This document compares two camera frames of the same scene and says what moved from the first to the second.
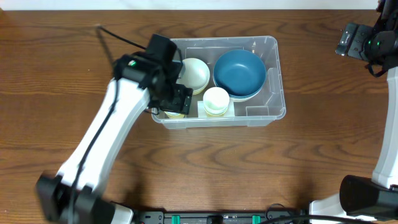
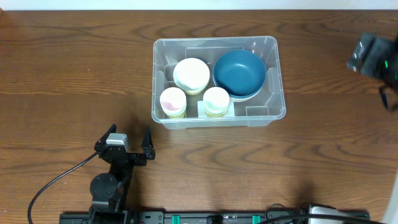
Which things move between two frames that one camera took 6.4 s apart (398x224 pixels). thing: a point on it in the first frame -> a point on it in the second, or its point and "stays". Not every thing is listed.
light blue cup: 172,114 stays
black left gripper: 175,102 -> 125,156
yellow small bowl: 199,91 stays
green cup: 216,109 stays
